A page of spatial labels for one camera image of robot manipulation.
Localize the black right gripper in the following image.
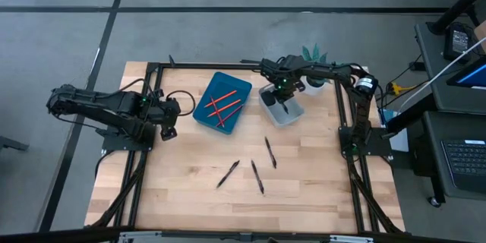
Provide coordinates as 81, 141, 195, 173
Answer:
261, 75, 305, 108

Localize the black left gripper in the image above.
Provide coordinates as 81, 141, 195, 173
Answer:
150, 97, 182, 142

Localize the purple pencil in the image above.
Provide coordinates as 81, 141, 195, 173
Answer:
216, 105, 245, 128

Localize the dark red pencil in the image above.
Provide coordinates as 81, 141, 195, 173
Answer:
210, 96, 226, 128

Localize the white plastic bin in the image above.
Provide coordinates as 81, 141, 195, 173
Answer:
258, 82, 306, 129

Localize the blue plastic bin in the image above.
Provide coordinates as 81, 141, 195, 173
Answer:
191, 71, 254, 136

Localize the white plant pot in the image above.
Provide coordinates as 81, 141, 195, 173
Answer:
302, 74, 332, 97

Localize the green snake plant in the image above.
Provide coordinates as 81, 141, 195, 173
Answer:
301, 43, 330, 65

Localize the yellow plug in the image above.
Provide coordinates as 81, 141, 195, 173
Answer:
387, 81, 404, 96

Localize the white box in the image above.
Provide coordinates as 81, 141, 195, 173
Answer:
378, 109, 410, 153

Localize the black crossbar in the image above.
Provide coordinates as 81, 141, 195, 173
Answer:
0, 226, 486, 243

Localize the grey metal leg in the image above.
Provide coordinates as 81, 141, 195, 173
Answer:
0, 135, 30, 152

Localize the black desk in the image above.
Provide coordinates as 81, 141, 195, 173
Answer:
412, 17, 486, 202

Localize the black power adapter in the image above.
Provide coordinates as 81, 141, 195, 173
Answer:
443, 21, 475, 61

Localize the laptop with blue screen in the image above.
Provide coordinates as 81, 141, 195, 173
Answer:
446, 55, 486, 89

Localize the black keyboard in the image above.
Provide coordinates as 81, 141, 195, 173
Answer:
440, 138, 486, 194

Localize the black diagonal pole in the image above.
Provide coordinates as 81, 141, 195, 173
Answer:
427, 0, 486, 36

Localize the black looped cable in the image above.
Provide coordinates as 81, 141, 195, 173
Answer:
166, 90, 197, 118

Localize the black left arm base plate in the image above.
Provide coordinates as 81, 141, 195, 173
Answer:
101, 124, 157, 152

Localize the black aluminium table frame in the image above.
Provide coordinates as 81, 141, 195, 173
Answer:
84, 60, 406, 236

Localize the silver frame bracket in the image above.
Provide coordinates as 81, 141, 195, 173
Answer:
118, 230, 163, 243
329, 234, 376, 243

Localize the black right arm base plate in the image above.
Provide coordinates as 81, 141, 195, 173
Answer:
338, 125, 393, 157

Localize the white cable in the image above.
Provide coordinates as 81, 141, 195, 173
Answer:
397, 36, 486, 115

